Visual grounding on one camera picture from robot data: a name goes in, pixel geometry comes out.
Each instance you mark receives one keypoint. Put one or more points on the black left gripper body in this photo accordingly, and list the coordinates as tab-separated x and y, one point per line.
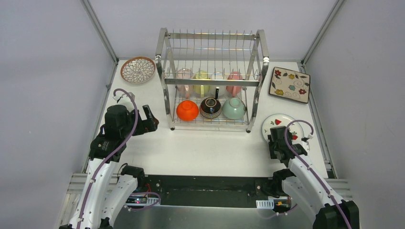
144	123

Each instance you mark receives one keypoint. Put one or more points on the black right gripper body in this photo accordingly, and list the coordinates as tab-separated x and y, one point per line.
272	147

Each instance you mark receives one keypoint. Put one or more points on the orange plastic bowl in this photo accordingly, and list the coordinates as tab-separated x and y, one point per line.
187	110

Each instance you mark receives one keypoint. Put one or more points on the beige bowl dark rim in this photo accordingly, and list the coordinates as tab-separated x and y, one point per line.
210	108

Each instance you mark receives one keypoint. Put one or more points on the mint green bowl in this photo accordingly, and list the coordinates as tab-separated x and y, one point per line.
234	108

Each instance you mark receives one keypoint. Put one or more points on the white ribbed mug black rim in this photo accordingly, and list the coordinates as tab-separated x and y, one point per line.
221	88

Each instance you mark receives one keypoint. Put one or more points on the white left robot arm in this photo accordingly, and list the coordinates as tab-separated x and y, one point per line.
96	209

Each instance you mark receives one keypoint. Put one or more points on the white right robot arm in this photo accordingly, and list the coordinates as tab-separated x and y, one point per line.
324	207

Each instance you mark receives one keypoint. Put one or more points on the stainless steel dish rack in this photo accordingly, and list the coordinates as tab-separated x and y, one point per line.
185	61

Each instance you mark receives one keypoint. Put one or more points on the brown floral round plate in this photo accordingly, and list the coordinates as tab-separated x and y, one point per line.
138	70

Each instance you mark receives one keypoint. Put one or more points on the square floral plate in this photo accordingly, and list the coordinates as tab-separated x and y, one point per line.
290	85

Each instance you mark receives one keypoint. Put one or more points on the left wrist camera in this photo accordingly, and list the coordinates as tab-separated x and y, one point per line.
124	99

